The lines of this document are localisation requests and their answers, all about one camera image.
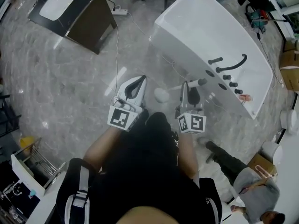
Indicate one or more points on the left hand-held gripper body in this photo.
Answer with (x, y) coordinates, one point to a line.
(118, 118)

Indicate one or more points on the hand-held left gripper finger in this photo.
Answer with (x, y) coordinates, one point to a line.
(141, 94)
(122, 90)

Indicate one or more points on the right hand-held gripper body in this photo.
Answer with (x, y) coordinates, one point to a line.
(196, 122)

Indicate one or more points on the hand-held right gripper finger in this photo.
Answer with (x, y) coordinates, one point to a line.
(183, 97)
(195, 99)

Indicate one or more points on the white bathtub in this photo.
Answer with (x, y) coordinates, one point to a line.
(198, 31)

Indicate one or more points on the person's right forearm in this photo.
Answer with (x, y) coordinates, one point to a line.
(187, 155)

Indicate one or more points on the person's left forearm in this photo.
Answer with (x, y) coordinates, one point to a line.
(100, 148)

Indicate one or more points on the black faucet knob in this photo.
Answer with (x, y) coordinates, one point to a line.
(238, 91)
(226, 77)
(233, 84)

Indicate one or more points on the person's black trousers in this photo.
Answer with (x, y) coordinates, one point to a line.
(154, 139)

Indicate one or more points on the black hand shower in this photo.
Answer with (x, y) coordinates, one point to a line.
(215, 60)

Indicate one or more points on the black curved faucet spout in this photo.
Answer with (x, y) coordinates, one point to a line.
(233, 67)

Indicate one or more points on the pink bottle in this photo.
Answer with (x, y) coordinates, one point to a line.
(245, 98)

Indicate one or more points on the small cardboard box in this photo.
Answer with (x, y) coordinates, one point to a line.
(257, 163)

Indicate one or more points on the dark wooden sink cabinet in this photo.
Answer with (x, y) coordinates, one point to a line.
(93, 20)

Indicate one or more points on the person's black top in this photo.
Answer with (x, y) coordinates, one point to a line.
(144, 190)

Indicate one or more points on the white power strip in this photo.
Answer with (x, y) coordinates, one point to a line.
(119, 11)

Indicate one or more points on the yellow container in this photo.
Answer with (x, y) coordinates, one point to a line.
(28, 142)

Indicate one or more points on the white toilet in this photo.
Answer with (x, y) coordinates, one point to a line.
(289, 121)

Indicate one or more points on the large cardboard box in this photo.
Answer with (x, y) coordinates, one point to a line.
(289, 69)

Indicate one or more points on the green power tool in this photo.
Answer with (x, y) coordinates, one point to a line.
(255, 17)

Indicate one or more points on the black metal shelf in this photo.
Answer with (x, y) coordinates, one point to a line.
(9, 115)

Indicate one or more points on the white counter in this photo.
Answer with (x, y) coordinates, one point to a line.
(46, 209)

